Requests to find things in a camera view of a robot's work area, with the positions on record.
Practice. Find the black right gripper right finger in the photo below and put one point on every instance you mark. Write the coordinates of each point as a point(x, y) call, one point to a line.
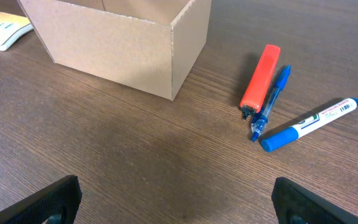
point(295, 204)

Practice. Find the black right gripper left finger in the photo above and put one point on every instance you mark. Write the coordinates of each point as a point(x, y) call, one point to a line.
point(56, 203)

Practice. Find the orange highlighter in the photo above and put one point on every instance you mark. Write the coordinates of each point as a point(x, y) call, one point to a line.
point(253, 99)

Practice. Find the brown cardboard box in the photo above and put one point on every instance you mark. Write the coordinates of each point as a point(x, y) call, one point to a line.
point(147, 45)

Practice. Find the yellow sticky note pad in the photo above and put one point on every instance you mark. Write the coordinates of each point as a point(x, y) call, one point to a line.
point(12, 27)

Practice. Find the blue whiteboard marker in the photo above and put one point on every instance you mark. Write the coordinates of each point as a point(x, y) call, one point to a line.
point(310, 124)

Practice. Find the blue ballpoint pen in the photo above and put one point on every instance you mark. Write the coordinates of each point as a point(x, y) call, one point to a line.
point(261, 119)

